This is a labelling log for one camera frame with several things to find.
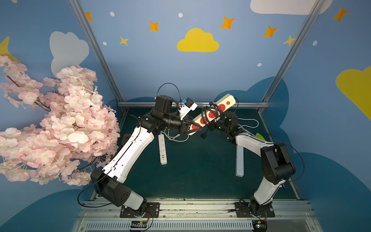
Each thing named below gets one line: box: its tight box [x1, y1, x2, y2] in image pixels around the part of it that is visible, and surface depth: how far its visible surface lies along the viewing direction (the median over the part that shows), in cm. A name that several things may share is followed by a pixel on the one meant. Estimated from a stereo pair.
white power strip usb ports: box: [158, 133, 168, 166], surface depth 97 cm
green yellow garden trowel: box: [255, 132, 266, 141], surface depth 106 cm
